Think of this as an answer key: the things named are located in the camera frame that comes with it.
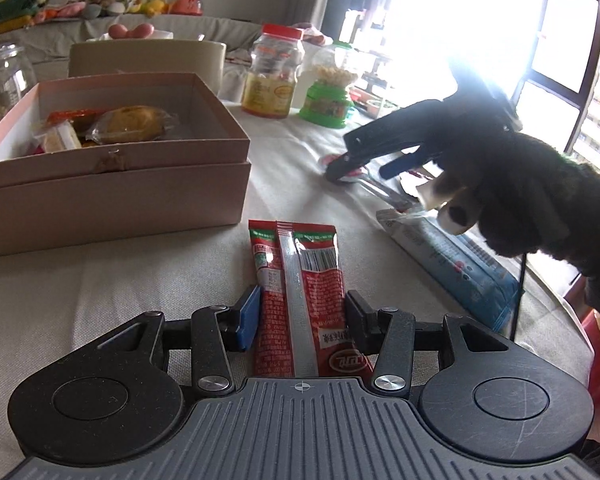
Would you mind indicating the pink cardboard box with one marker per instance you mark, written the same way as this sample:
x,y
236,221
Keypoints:
x,y
130,185

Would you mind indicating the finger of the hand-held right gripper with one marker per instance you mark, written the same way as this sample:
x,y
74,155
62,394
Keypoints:
x,y
350,167
395,127

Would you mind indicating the red egg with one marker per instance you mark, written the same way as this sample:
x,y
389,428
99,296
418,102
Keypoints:
x,y
142,31
117,31

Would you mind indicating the person's right hand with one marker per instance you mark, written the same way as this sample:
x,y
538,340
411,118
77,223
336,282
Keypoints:
x,y
452,205

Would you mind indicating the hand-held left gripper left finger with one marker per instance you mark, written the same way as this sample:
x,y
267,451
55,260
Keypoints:
x,y
247,317

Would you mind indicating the green base candy dispenser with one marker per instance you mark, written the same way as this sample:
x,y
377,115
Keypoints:
x,y
327,102

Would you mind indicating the beige cardboard box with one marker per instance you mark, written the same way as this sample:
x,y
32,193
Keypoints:
x,y
145,57

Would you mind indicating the orange plush toy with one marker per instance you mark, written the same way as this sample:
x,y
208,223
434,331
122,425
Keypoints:
x,y
187,5

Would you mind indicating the grey sofa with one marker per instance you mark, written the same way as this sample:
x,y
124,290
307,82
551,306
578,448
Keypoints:
x,y
45,40

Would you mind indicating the metal shelf rack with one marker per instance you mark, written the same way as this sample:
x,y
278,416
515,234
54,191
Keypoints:
x,y
375,80

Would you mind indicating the pale yellow snack packet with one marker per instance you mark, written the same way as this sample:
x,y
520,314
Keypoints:
x,y
60,137

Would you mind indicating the glass jar with nuts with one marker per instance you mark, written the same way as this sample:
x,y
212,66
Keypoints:
x,y
2,85

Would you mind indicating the clear plastic packet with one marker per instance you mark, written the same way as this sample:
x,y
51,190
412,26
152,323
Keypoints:
x,y
387,192

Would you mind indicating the bread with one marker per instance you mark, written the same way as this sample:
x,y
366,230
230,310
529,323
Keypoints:
x,y
130,122

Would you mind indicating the green plush toy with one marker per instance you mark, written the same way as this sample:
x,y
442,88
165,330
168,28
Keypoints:
x,y
12,7

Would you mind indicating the blue white snack packet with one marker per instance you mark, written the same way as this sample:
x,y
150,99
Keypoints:
x,y
455,270

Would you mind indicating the long red snack packet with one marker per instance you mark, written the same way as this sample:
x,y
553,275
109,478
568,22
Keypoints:
x,y
305,300

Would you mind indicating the plastic jar with red lid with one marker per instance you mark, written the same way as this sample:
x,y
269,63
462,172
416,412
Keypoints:
x,y
272,75

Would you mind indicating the small red white packet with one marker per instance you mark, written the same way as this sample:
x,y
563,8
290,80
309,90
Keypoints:
x,y
337,180

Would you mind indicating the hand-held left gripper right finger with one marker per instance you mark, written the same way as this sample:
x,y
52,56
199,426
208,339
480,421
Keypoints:
x,y
356,320

